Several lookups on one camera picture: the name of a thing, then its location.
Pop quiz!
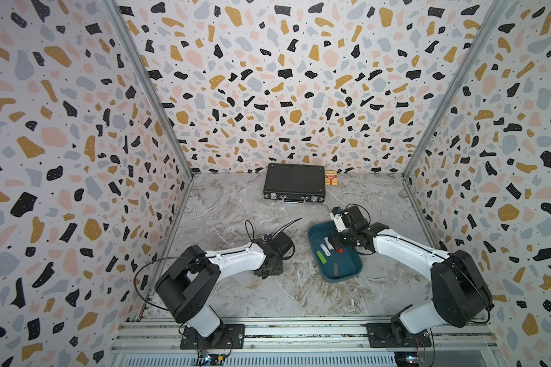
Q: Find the teal plastic storage box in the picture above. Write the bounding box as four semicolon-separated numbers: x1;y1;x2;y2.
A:
308;221;363;283

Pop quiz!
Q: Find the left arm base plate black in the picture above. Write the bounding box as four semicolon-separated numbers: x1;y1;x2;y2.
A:
180;324;246;350

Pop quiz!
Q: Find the small yellow red box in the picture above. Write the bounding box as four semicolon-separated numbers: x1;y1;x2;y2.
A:
324;170;338;186

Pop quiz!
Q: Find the black briefcase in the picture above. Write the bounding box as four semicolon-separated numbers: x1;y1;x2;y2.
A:
263;163;326;203

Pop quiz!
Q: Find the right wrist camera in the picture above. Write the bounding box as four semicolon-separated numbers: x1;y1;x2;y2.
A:
330;206;347;232

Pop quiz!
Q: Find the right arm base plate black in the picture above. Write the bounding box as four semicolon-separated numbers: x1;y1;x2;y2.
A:
365;323;432;348

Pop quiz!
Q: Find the green usb flash drive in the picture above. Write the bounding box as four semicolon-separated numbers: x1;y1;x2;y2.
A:
316;251;327;264

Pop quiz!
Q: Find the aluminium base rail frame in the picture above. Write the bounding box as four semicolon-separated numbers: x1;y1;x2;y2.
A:
105;316;506;366

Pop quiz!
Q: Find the white lavender usb flash drive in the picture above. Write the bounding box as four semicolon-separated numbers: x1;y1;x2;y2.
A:
320;244;331;257

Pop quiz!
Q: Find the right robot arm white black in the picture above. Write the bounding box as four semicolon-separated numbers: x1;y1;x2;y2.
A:
330;204;494;340

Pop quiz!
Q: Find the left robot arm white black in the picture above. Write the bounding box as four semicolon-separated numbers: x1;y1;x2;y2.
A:
155;231;295;339

